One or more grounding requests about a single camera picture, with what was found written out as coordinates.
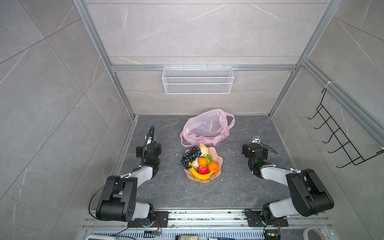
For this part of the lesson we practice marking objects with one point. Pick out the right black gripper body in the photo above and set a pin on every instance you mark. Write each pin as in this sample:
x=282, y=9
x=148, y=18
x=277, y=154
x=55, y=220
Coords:
x=246, y=148

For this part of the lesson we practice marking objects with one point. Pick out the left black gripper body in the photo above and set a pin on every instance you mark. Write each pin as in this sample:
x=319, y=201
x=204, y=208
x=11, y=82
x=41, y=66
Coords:
x=139, y=152

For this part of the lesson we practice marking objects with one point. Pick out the dark fake grapes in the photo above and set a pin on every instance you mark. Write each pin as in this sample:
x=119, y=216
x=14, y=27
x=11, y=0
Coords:
x=189, y=156

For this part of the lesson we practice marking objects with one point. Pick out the tan fake potato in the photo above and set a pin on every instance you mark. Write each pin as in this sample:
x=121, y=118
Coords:
x=195, y=164

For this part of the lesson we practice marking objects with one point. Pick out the pink scalloped bowl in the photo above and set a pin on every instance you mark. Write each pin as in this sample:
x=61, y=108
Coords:
x=216, y=158

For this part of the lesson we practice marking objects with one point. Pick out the orange fake fruit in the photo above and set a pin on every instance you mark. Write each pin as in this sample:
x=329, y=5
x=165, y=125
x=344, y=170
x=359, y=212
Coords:
x=213, y=167

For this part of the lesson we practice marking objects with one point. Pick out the green fake vegetable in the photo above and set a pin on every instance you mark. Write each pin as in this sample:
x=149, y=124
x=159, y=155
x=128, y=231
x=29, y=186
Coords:
x=209, y=159

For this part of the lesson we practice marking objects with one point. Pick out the small orange fake tangerine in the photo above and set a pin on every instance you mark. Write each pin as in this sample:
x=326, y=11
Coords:
x=202, y=161

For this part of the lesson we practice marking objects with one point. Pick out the beige fake fruit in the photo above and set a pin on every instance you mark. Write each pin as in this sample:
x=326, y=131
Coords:
x=204, y=150

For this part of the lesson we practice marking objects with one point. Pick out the pink plastic bag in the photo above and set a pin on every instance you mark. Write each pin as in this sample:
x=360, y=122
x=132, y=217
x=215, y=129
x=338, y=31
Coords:
x=208, y=128

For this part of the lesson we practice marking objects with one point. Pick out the red fake strawberry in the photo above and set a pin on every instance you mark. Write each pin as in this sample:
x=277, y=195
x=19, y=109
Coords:
x=203, y=170

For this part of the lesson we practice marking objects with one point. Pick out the yellow fake banana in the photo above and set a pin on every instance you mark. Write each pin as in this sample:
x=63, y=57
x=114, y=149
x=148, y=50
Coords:
x=198, y=176

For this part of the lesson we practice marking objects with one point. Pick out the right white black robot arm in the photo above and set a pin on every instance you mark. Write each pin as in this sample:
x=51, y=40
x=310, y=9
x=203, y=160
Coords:
x=308, y=195

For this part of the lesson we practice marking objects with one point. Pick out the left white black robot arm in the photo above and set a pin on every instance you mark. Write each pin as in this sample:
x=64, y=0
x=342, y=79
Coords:
x=118, y=200

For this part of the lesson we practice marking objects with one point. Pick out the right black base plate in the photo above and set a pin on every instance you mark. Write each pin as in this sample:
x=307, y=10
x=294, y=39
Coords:
x=255, y=219

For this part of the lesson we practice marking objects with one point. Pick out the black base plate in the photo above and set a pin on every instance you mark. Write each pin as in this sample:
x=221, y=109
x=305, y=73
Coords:
x=255, y=219
x=160, y=218

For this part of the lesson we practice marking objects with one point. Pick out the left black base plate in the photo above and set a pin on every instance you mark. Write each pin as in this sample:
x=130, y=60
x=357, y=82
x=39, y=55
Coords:
x=160, y=218

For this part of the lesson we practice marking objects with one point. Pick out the black wire hook rack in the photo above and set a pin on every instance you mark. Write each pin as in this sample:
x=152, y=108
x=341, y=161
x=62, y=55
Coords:
x=339, y=136

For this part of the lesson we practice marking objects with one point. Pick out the white wire mesh basket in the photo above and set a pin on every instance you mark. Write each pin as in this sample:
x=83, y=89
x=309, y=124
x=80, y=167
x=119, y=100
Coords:
x=197, y=80

